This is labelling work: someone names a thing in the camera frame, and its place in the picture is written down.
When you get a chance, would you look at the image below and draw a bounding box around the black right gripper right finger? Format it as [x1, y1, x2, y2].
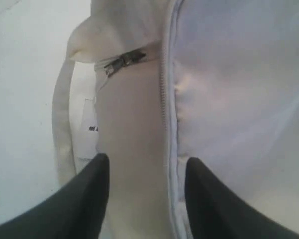
[185, 157, 299, 239]

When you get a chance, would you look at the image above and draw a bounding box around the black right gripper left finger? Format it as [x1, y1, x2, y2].
[0, 154, 110, 239]

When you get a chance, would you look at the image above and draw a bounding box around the beige duffel bag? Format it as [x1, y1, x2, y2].
[52, 0, 299, 239]

